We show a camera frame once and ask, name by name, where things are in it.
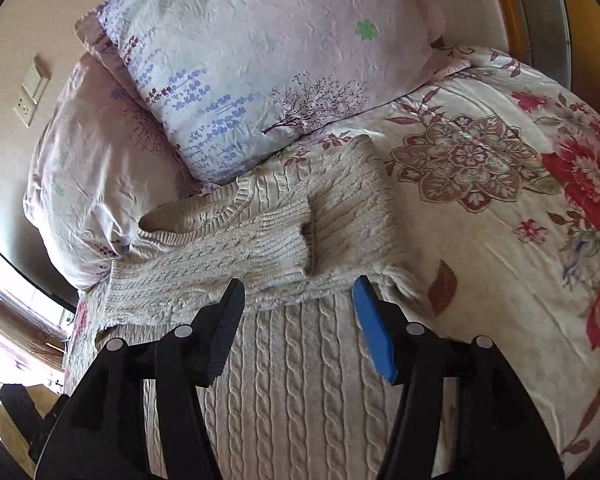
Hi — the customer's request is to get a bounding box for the floral bed blanket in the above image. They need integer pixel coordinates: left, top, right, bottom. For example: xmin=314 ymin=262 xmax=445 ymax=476
xmin=62 ymin=45 xmax=600 ymax=476

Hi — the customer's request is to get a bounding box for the wooden headboard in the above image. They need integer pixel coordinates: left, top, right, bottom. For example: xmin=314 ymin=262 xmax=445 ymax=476
xmin=485 ymin=0 xmax=600 ymax=126

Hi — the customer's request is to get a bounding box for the black framed glass panel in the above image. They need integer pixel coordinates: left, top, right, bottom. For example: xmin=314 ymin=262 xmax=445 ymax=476
xmin=0 ymin=235 xmax=78 ymax=313

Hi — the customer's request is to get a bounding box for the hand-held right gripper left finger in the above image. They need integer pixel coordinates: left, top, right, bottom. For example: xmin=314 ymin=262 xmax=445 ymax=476
xmin=35 ymin=277 xmax=246 ymax=480

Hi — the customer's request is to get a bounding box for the dark furniture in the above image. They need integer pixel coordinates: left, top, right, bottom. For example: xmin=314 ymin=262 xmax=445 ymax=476
xmin=0 ymin=382 xmax=71 ymax=461

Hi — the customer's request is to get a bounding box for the cream cable-knit sweater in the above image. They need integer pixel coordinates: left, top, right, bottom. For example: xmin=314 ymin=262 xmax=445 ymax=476
xmin=95 ymin=135 xmax=461 ymax=480

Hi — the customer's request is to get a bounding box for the grey door strip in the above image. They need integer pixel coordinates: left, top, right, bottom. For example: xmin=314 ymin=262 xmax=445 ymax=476
xmin=510 ymin=0 xmax=573 ymax=86

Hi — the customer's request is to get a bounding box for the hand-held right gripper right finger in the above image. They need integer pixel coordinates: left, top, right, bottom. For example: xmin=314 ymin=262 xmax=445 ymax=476
xmin=352 ymin=275 xmax=566 ymax=480

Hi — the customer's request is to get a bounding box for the beige wall socket plate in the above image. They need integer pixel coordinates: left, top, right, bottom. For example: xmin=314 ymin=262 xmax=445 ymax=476
xmin=14 ymin=55 xmax=52 ymax=128

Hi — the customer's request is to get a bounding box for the lavender sprig print pillow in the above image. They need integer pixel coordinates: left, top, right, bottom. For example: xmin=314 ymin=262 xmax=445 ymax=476
xmin=75 ymin=0 xmax=471 ymax=186

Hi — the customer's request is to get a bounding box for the pale pink clover pillow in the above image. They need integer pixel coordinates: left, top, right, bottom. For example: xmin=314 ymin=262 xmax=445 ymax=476
xmin=22 ymin=50 xmax=206 ymax=291

